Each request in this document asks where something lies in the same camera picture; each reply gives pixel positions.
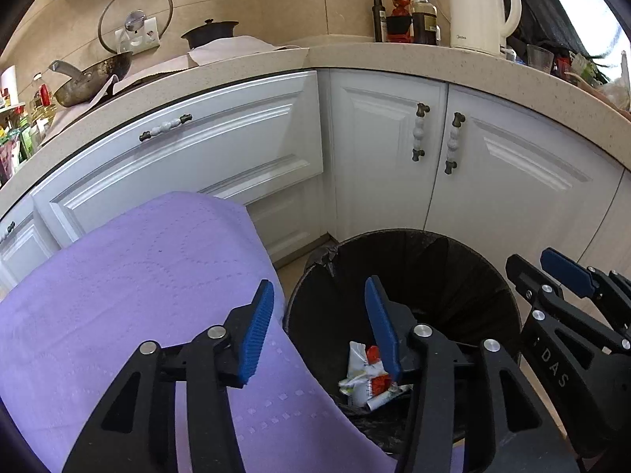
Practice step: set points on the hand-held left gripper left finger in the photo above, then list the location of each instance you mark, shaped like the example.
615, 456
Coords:
254, 337

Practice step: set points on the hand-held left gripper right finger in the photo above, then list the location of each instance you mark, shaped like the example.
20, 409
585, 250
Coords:
382, 330

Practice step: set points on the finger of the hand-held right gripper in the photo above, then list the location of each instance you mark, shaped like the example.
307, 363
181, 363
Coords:
537, 286
567, 268

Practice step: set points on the silver white wrapper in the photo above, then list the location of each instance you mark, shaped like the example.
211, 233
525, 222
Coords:
356, 359

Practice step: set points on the orange plastic bag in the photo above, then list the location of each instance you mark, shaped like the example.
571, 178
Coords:
380, 383

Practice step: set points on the black trash bin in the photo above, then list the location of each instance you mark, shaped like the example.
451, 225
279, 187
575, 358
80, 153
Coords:
443, 266

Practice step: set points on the purple tablecloth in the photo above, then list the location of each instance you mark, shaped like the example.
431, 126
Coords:
123, 266

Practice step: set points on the white kitchen cabinet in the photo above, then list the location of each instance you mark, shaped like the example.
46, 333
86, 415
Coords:
374, 157

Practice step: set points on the crumpled plastic bags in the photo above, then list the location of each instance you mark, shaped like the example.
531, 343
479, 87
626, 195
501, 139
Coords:
596, 79

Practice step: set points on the clear glass cup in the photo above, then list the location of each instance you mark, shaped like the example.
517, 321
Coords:
540, 56

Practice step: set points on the dark curtain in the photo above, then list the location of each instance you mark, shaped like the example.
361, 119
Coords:
547, 5

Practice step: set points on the window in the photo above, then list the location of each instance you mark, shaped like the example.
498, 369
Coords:
596, 5

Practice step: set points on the white electric kettle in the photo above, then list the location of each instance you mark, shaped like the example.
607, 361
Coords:
475, 15

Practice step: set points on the dark soy sauce bottle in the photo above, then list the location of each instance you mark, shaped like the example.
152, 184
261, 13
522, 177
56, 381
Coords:
424, 22

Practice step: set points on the white cloth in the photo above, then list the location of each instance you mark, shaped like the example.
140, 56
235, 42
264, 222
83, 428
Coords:
236, 49
148, 71

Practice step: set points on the red packaged bottle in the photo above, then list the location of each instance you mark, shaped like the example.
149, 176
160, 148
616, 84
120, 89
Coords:
399, 22

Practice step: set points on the steel wok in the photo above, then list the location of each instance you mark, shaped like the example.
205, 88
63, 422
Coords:
93, 81

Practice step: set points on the black pot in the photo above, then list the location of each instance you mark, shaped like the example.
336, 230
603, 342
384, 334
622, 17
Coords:
209, 34

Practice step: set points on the cluster of condiment bottles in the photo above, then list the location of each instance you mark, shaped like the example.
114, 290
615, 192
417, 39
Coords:
15, 143

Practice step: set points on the dark olive oil bottle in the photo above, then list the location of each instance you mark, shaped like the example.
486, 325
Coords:
378, 19

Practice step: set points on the large cooking oil bottle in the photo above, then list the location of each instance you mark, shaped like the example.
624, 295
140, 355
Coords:
42, 101

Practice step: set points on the glass pot lid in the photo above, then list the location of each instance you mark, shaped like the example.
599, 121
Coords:
113, 15

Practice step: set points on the paper towel roll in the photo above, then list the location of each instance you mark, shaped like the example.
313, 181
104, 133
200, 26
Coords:
7, 83

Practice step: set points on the white wall socket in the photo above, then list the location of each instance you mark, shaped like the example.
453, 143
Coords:
143, 34

